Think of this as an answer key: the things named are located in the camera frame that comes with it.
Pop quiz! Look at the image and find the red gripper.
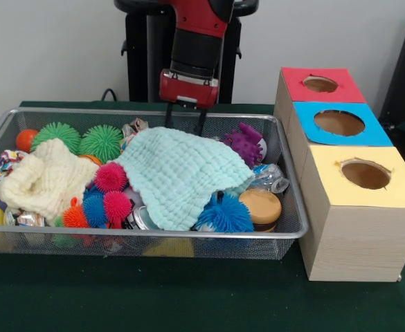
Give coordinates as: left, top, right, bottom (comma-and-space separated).
159, 68, 220, 137

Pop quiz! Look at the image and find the mint green waffle cloth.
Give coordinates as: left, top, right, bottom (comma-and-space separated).
107, 126, 255, 232

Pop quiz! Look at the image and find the wooden box with three holes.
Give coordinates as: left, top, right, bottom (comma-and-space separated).
273, 66, 405, 283

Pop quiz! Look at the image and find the purple spiky monster toy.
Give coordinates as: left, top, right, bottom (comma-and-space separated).
221, 122, 268, 166

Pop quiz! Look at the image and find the crushed clear plastic bottle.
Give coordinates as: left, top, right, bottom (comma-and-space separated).
252, 163, 290, 194

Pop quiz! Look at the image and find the blue spiky rubber ball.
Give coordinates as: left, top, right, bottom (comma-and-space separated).
195, 192, 255, 233

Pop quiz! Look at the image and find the tan toy burger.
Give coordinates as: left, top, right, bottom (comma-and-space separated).
238, 188, 282, 233

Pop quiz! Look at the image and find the cream waffle cloth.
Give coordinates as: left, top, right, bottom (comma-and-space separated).
0, 138, 101, 225

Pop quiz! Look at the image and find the orange smooth ball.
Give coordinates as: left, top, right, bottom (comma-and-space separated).
15, 129, 39, 153

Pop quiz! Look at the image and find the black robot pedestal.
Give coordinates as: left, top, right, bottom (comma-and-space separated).
114, 0, 260, 104

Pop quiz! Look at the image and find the silver wire mesh bin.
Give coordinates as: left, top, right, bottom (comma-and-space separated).
0, 107, 309, 261

